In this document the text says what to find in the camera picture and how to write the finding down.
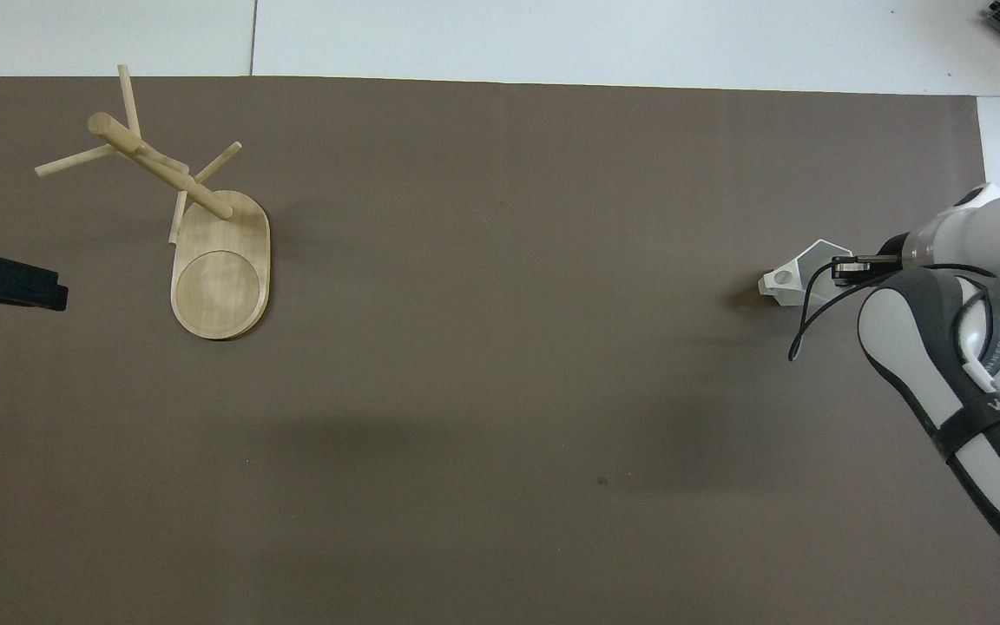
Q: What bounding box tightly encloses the wooden cup rack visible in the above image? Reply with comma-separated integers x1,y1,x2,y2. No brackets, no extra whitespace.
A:
35,64,272,340

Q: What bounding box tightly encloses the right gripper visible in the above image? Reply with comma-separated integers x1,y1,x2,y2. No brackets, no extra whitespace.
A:
831,252,905,288

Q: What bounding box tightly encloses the black cable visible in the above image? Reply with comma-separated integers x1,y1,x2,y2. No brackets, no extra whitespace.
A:
788,260,1000,363

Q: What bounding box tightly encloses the white angular cup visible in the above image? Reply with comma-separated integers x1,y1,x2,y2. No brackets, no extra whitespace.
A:
759,240,857,307

